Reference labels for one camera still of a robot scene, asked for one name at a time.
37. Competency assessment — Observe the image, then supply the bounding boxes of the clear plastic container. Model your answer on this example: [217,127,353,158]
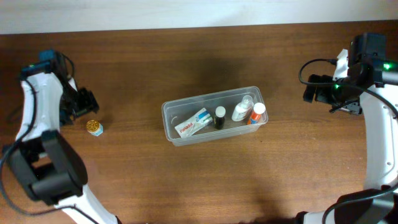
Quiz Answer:
[162,86,268,146]

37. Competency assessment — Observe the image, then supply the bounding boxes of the white squeeze bottle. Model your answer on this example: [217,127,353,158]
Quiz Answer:
[231,95,254,121]

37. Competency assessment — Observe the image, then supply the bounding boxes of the dark bottle white cap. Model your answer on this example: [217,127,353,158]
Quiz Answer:
[215,106,226,129]

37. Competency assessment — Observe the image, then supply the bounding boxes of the small jar gold lid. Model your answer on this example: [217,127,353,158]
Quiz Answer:
[86,120,103,136]

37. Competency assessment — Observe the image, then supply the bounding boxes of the white Panadol box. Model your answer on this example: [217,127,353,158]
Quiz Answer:
[175,108,213,138]

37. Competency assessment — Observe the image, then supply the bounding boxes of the orange tube white cap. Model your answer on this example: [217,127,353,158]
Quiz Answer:
[247,103,266,125]

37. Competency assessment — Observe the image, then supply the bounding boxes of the right black cable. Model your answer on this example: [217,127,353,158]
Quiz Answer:
[298,58,398,121]

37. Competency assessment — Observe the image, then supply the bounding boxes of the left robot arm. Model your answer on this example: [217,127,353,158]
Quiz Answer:
[1,50,120,223]

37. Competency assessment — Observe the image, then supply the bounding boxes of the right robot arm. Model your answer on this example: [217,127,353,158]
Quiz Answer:
[294,33,397,223]

